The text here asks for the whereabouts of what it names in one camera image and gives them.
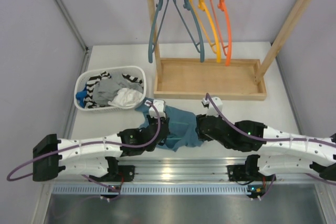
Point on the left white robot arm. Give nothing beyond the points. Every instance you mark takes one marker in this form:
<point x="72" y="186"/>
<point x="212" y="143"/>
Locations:
<point x="96" y="157"/>

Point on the teal blue tank top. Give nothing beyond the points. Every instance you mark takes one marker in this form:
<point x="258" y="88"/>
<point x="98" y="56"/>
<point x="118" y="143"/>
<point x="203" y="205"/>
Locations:
<point x="178" y="115"/>

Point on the grey garment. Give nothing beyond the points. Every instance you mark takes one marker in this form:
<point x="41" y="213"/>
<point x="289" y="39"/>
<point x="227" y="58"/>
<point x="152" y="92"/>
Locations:
<point x="107" y="88"/>

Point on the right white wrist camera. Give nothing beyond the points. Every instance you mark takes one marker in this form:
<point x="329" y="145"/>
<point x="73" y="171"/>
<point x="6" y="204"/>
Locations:
<point x="213" y="107"/>

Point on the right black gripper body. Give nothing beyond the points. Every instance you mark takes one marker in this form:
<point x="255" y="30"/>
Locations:
<point x="202" y="135"/>

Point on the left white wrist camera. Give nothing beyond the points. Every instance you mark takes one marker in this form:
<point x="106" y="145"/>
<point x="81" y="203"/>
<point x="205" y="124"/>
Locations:
<point x="156" y="108"/>

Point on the white plastic laundry basket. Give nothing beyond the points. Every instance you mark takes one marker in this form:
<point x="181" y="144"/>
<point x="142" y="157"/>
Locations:
<point x="132" y="70"/>

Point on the yellow hanger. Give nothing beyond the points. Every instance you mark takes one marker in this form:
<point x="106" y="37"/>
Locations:
<point x="214" y="44"/>

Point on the aluminium mounting rail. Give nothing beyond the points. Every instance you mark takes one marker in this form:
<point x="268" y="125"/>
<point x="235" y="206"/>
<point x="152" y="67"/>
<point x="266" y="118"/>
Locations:
<point x="175" y="177"/>

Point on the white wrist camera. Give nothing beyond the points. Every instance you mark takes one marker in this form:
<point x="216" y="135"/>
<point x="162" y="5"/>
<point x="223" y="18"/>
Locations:
<point x="156" y="108"/>
<point x="213" y="107"/>

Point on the black white striped garment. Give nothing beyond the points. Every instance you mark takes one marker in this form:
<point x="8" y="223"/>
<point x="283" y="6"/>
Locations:
<point x="89" y="87"/>

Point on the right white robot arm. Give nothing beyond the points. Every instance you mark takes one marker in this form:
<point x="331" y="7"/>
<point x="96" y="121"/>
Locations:
<point x="271" y="151"/>

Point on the blue garment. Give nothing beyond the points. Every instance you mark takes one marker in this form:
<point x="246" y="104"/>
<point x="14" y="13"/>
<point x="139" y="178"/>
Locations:
<point x="80" y="97"/>

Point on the wooden clothes rack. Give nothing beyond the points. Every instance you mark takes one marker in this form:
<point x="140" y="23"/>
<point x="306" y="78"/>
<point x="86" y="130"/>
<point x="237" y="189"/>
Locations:
<point x="186" y="67"/>

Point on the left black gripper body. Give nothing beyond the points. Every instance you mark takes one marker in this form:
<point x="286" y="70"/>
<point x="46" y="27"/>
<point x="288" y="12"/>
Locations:
<point x="163" y="128"/>

